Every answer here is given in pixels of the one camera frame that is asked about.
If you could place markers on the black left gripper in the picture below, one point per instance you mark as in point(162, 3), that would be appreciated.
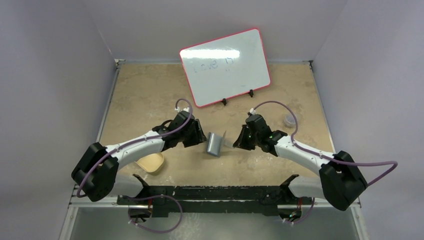
point(198, 137)

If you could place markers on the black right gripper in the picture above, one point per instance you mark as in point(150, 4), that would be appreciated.
point(245, 139)

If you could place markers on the grey leather card holder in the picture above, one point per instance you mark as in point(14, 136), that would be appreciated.
point(216, 143)

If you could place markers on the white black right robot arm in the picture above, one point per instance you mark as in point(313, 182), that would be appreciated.
point(338, 180)

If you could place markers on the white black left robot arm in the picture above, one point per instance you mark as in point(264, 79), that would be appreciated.
point(96, 172)

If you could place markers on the small clear plastic cup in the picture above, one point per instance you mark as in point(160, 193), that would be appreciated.
point(289, 121)

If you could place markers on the beige plastic tray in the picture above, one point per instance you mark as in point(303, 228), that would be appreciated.
point(151, 163)

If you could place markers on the red framed whiteboard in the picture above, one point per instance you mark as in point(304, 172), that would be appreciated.
point(226, 67)

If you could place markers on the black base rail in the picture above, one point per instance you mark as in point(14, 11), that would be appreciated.
point(215, 198)

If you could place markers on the aluminium frame rail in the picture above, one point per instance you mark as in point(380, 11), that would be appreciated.
point(82, 202)

